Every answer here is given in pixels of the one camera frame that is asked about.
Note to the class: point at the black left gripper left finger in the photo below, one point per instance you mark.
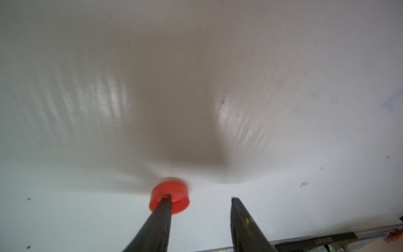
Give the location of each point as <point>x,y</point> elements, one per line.
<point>155,233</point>

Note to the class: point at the red cap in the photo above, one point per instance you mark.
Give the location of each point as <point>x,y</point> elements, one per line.
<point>174,188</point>

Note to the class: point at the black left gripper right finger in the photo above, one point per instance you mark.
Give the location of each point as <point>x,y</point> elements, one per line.
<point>246,235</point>

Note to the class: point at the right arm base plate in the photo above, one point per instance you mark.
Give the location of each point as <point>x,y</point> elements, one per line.
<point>305,245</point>

